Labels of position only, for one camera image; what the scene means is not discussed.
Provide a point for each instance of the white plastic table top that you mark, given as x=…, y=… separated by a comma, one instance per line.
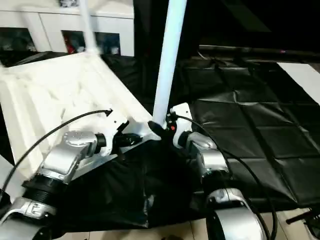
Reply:
x=62, y=87

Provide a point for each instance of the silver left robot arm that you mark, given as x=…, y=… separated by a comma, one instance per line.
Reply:
x=72, y=142

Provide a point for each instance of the black plastic sheet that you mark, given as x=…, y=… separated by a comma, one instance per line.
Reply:
x=250, y=112

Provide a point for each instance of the small white jar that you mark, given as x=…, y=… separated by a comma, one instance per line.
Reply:
x=115, y=50

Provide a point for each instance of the red bottle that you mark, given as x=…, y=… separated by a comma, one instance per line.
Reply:
x=72, y=47

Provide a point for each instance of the long black pole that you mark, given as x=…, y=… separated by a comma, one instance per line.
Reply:
x=250, y=50

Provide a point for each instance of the black backdrop curtain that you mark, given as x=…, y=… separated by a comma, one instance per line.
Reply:
x=237, y=22

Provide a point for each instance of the white flat board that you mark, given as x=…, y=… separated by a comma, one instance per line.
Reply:
x=300, y=80

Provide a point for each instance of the white cabinet with glass doors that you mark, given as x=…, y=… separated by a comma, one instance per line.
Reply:
x=50, y=22

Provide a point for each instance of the clear bag of dark items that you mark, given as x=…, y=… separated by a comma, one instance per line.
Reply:
x=66, y=2

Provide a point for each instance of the black stand leg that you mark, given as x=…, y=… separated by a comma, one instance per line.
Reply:
x=300, y=218

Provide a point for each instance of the black equipment case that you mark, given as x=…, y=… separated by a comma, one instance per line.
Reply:
x=314, y=223

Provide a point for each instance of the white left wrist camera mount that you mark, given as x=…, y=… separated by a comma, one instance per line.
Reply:
x=112, y=127

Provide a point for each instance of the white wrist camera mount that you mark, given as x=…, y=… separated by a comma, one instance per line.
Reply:
x=112, y=127
x=182, y=112

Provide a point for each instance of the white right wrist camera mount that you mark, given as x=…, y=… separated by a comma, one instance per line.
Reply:
x=182, y=112

